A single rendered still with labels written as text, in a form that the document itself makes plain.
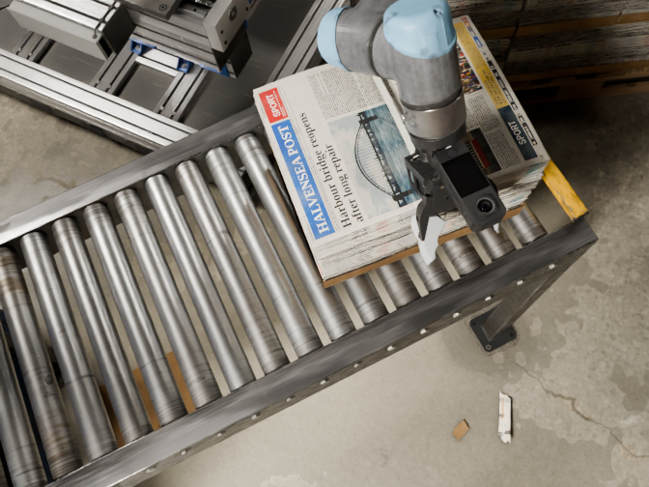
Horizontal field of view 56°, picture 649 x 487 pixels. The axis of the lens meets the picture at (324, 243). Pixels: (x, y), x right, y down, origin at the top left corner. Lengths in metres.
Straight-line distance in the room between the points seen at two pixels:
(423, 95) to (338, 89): 0.28
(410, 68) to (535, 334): 1.34
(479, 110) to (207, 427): 0.67
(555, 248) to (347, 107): 0.45
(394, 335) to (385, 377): 0.80
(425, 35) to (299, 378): 0.61
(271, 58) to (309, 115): 1.13
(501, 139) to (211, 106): 1.23
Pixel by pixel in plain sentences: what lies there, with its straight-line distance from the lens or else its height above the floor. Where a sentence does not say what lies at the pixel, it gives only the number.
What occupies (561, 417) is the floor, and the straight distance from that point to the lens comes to 1.92.
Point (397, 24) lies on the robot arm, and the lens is 0.70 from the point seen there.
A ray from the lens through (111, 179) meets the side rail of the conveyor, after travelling 1.26.
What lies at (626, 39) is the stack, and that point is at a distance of 2.09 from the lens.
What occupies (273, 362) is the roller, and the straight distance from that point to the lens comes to 1.06.
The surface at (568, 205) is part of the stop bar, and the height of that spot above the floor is 0.82.
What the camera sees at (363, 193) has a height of 1.03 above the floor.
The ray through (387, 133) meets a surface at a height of 1.03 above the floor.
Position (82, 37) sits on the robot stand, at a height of 0.73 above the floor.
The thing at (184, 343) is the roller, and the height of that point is 0.80.
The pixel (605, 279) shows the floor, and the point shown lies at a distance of 2.05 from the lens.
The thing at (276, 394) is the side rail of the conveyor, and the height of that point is 0.80.
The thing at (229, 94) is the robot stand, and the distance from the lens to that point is 2.02.
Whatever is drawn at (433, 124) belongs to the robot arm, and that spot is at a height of 1.20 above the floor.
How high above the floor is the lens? 1.84
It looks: 69 degrees down
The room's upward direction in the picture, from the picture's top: 12 degrees counter-clockwise
